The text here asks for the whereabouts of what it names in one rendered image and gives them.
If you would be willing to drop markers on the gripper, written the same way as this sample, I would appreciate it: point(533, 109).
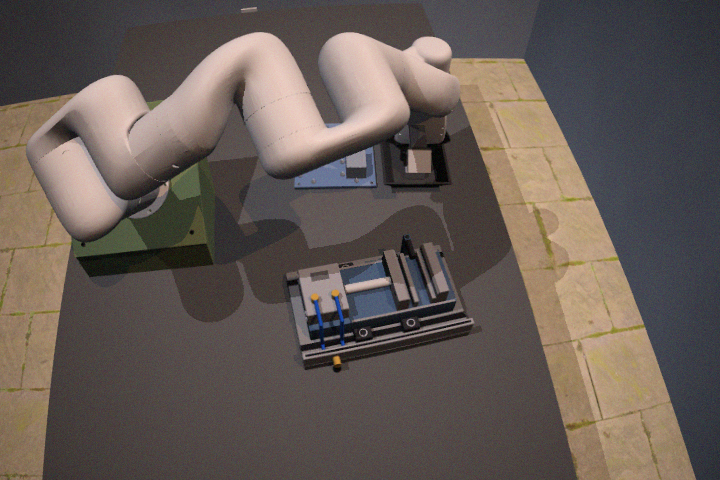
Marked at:
point(434, 128)

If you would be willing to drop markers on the grey flat bar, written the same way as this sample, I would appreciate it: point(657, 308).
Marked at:
point(408, 280)
point(425, 277)

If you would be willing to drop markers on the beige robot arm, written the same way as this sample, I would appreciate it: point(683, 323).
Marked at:
point(137, 151)

